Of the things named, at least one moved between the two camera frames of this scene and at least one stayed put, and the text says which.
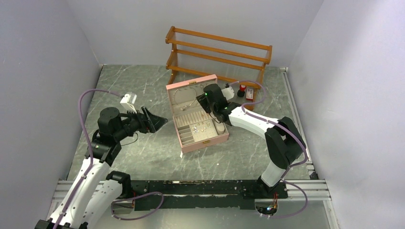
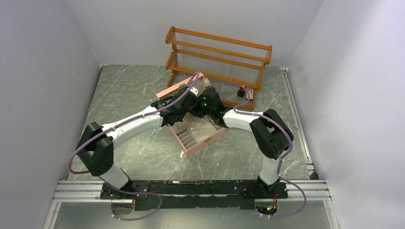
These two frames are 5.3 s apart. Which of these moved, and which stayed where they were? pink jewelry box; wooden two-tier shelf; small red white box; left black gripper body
Moved: left black gripper body; pink jewelry box
Stayed: small red white box; wooden two-tier shelf
